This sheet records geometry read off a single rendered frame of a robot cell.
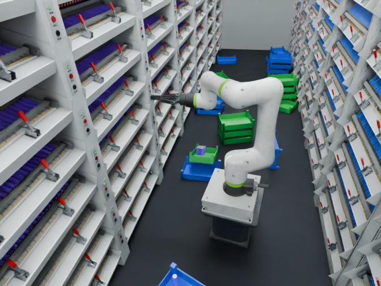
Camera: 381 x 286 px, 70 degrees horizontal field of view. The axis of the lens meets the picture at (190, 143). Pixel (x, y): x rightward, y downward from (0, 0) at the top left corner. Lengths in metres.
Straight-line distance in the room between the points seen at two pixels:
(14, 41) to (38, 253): 0.73
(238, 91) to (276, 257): 1.07
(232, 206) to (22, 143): 1.06
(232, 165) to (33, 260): 0.96
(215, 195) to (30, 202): 0.96
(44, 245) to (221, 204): 0.88
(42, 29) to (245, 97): 0.82
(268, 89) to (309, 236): 1.08
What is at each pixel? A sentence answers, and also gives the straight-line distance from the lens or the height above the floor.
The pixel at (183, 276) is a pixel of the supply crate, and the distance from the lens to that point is 1.19.
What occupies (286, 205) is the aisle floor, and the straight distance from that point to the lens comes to 2.15.
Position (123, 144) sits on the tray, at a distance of 1.54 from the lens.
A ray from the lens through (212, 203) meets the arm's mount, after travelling 1.58.
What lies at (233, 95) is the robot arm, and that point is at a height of 1.00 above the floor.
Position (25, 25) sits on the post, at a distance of 1.08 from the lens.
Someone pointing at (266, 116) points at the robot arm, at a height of 0.86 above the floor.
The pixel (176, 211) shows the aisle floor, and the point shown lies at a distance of 2.04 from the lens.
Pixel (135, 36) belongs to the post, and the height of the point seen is 1.15.
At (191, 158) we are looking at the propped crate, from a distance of 2.24.
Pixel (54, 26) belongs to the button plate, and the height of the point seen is 1.36.
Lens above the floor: 1.55
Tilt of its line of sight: 36 degrees down
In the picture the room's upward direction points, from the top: 3 degrees counter-clockwise
